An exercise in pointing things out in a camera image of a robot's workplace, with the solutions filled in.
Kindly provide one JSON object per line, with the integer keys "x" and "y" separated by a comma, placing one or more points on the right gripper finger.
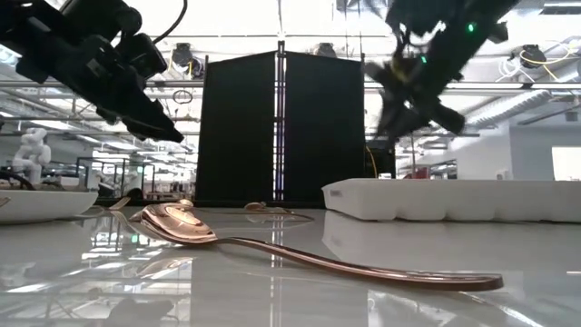
{"x": 447, "y": 119}
{"x": 392, "y": 120}

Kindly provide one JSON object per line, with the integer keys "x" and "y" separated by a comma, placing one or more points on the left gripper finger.
{"x": 154, "y": 125}
{"x": 111, "y": 115}

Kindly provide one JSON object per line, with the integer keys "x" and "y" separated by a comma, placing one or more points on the white plastic cutlery tray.
{"x": 431, "y": 200}

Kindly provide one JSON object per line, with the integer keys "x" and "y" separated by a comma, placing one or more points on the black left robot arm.
{"x": 27, "y": 27}

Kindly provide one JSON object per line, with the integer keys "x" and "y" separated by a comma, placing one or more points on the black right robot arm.
{"x": 454, "y": 45}

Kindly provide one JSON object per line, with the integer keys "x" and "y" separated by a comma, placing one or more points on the black equipment cabinet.
{"x": 381, "y": 159}

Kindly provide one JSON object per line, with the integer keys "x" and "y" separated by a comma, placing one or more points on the white robot figure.
{"x": 32, "y": 154}
{"x": 106, "y": 179}

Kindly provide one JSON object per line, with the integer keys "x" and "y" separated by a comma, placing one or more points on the black folding partition screen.
{"x": 236, "y": 136}

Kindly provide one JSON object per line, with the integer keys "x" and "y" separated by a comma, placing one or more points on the small copper spoon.
{"x": 185, "y": 203}

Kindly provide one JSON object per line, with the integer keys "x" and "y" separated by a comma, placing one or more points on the black curved object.
{"x": 18, "y": 175}

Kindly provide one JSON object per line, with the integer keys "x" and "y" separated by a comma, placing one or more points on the white round plate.
{"x": 45, "y": 206}

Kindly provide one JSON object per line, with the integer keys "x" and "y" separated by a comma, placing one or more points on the bright white panel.
{"x": 567, "y": 163}

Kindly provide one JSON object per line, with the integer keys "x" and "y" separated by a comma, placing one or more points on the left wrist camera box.
{"x": 143, "y": 54}

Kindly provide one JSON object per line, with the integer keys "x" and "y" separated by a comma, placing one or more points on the silver ventilation duct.
{"x": 508, "y": 106}

